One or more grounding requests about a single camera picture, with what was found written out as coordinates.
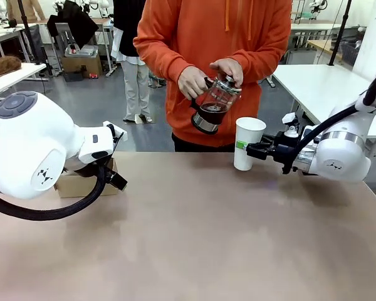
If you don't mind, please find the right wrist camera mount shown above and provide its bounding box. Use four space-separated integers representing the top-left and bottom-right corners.
281 112 302 139

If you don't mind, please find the right forearm orange sleeve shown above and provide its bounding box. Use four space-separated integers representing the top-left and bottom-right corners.
133 34 195 83

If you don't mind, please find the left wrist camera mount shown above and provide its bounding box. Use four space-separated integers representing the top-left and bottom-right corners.
102 120 128 144

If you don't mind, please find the black hanging cloth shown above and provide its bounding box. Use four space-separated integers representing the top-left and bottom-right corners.
46 0 100 51

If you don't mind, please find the white paper cup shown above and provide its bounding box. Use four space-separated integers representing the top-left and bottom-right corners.
232 117 268 172

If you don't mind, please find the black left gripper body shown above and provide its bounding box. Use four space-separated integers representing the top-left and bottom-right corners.
105 162 128 191

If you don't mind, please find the white side table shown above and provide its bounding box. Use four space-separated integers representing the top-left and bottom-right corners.
0 61 48 102

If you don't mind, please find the person in tan top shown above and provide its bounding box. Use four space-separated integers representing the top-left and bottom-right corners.
5 0 47 22

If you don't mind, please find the brown cardboard cup carrier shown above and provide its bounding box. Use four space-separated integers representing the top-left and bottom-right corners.
53 157 120 199

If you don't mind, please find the black tripod pole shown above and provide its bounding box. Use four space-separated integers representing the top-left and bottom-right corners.
328 0 353 66
16 0 50 82

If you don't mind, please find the person in orange hoodie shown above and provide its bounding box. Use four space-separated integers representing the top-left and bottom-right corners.
133 0 294 153

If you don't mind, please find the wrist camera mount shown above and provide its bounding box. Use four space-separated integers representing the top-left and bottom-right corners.
102 120 128 144
281 112 302 139

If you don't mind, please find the person's left hand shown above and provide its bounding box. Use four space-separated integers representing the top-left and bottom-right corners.
208 58 244 89

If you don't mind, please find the glass French press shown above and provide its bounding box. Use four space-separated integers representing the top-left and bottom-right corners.
189 74 243 136

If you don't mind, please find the person in white trousers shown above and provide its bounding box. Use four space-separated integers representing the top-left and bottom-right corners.
110 0 154 124

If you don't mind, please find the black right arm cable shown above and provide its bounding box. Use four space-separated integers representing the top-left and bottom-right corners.
281 66 376 175

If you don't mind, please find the wooden top table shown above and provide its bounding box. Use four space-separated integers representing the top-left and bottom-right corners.
306 38 344 65

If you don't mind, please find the brown furry bundle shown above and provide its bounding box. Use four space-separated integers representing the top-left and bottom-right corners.
0 55 23 78

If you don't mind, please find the large white table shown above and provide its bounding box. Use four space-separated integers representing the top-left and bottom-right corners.
270 63 376 139

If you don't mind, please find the person's right hand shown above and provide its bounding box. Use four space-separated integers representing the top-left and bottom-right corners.
177 65 214 102

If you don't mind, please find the left forearm orange sleeve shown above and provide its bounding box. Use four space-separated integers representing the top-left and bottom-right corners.
236 28 293 85

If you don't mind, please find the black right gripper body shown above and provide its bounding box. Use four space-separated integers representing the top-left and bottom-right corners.
270 130 305 172

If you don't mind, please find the brown cardboard box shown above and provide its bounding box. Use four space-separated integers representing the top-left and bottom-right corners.
60 43 103 80

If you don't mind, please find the grey wire basket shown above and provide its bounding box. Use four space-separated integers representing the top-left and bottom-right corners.
340 40 363 67

